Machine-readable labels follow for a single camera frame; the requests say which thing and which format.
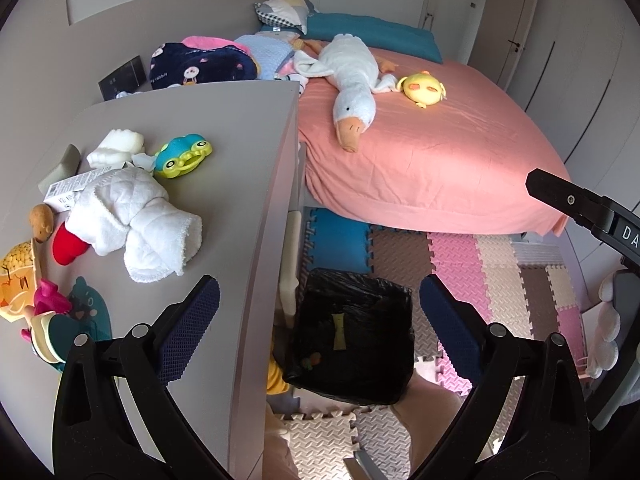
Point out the teal long pillow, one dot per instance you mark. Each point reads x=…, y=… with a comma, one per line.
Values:
x=376, y=33

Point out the patchwork checkered pillow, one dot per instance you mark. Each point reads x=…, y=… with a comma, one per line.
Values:
x=285, y=13

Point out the white plush on chair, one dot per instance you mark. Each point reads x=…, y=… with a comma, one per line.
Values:
x=602, y=350

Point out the teal yellow dino mat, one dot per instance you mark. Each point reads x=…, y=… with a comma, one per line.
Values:
x=89, y=315

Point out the yellow chick plush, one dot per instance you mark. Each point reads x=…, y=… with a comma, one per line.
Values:
x=423, y=89

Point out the grey green wedge sponge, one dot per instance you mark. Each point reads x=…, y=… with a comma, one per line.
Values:
x=67, y=167

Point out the pink blanket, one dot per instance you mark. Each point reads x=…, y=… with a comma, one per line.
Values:
x=214, y=44

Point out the black trash bag bin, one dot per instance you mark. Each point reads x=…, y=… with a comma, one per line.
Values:
x=352, y=339

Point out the white paper carton box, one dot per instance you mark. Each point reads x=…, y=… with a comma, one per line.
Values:
x=62, y=195

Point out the black wall switch panel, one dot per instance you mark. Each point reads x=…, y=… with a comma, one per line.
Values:
x=128, y=78

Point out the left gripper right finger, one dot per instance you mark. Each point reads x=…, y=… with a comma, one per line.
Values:
x=548, y=437

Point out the pink doll figure toy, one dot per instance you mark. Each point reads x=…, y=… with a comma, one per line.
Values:
x=47, y=298

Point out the white goose plush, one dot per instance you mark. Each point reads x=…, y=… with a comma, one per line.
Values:
x=357, y=74

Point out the brown bear plush toy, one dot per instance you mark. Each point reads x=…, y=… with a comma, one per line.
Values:
x=41, y=219

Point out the red heart plush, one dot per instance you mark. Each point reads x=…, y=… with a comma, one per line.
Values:
x=66, y=246

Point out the navy cartoon blanket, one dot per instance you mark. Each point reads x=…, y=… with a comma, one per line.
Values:
x=175, y=64

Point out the pink sheet bed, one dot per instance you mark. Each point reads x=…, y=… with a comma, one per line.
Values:
x=458, y=166

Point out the colourful foam floor mat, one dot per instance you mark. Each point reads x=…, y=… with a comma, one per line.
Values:
x=499, y=277

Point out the light blue knit blanket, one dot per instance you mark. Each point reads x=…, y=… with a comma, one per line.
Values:
x=273, y=57

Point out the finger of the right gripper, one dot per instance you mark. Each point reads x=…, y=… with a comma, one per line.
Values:
x=586, y=208

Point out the white towel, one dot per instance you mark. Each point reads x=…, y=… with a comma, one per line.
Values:
x=127, y=209

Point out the yellow orange paper bag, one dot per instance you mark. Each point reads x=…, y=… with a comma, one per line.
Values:
x=19, y=280

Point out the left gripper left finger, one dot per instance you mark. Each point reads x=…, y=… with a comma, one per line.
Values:
x=114, y=416

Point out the blue green frog toy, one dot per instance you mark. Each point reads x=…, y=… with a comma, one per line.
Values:
x=181, y=156

